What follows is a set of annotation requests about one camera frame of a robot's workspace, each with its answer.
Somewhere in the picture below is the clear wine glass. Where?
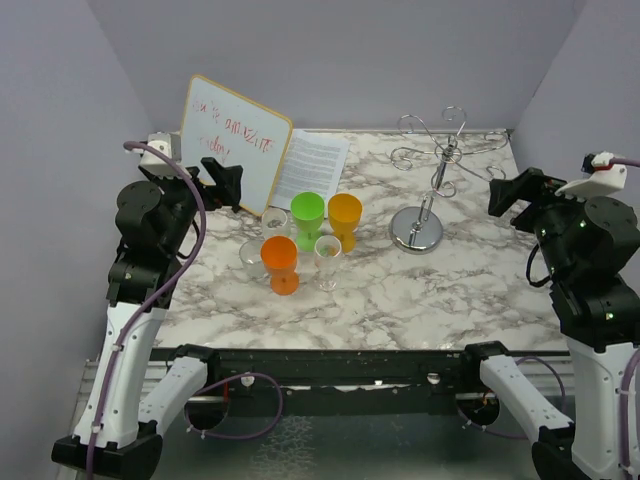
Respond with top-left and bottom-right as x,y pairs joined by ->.
314,235 -> 342,291

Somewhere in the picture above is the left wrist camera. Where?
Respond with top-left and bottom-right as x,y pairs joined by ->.
139,132 -> 181,178

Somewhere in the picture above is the printed paper sheet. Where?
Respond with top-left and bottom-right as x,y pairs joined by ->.
271,129 -> 350,210

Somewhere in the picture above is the clear glass front left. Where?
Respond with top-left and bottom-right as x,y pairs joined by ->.
239,239 -> 267,279

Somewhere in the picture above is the orange plastic wine glass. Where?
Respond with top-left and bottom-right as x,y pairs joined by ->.
260,236 -> 299,296

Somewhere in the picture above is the green plastic wine glass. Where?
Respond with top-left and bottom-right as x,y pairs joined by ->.
290,192 -> 325,252

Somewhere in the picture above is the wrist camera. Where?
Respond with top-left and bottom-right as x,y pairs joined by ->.
555,151 -> 628,199
139,132 -> 181,178

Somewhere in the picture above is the chrome wine glass rack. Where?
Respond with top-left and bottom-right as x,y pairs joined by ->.
389,106 -> 509,255

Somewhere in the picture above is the yellow framed whiteboard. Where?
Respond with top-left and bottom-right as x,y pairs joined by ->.
180,75 -> 293,216

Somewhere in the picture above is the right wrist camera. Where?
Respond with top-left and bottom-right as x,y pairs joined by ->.
555,151 -> 628,199

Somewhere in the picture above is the clear glass back left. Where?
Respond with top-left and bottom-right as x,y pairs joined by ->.
261,207 -> 291,239

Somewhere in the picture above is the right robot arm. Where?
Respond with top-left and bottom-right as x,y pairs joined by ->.
459,168 -> 639,479

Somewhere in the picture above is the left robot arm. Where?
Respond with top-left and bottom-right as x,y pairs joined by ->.
51,157 -> 243,479

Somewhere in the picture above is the yellow plastic wine glass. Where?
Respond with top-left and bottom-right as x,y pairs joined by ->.
328,193 -> 363,253

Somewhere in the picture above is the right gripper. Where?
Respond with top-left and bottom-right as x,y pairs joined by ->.
488,163 -> 602,279

